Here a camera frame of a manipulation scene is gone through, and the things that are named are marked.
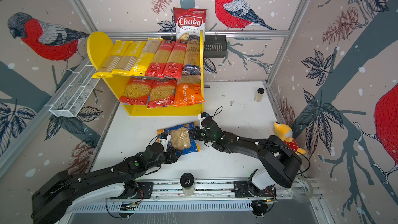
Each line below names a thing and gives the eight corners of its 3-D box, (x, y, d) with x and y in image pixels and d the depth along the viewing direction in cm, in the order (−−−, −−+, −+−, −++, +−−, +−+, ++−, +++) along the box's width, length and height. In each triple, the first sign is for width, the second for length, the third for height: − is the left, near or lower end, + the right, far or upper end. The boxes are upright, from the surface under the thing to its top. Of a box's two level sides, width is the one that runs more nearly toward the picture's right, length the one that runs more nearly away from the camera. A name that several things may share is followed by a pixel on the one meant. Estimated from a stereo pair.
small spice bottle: (254, 100, 111) (257, 92, 104) (255, 95, 114) (259, 87, 107) (259, 102, 110) (263, 94, 103) (261, 97, 113) (265, 89, 106)
